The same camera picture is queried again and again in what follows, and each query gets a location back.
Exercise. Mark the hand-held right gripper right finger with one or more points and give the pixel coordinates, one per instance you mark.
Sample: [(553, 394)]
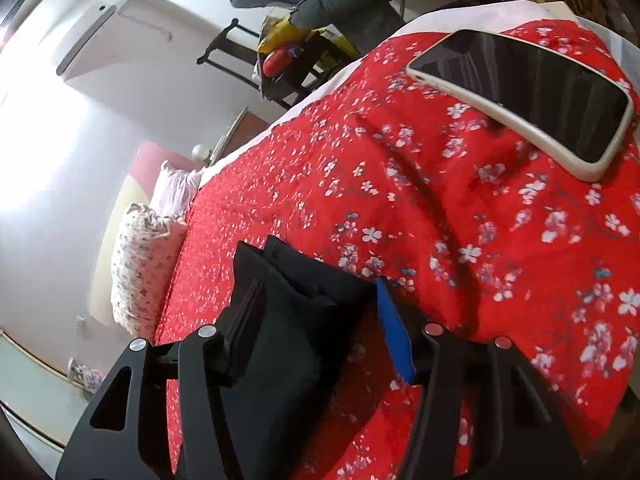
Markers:
[(395, 330)]

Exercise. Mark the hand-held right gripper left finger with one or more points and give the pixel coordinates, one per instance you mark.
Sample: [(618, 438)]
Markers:
[(239, 332)]

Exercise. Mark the black pants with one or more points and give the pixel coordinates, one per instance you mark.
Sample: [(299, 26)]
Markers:
[(300, 360)]

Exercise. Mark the red floral bedspread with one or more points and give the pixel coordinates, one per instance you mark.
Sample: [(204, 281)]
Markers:
[(450, 240)]

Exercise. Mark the floral patterned pillow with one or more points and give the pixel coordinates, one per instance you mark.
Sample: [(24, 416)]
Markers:
[(142, 265)]

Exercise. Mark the pink pillow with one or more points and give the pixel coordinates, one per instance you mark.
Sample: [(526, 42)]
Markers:
[(172, 192)]

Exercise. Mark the round white lamp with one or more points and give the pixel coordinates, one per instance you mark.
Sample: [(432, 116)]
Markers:
[(200, 151)]

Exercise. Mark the dark wooden chair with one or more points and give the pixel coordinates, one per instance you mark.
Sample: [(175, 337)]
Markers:
[(265, 65)]

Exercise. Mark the smartphone in white case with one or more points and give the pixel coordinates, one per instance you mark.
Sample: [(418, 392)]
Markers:
[(530, 97)]

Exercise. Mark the red bottle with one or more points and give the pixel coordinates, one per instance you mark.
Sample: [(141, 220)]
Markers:
[(280, 60)]

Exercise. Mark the yellow bag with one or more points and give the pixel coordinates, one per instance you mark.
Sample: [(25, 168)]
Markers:
[(280, 32)]

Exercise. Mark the white air conditioner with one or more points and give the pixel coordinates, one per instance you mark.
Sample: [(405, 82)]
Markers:
[(92, 27)]

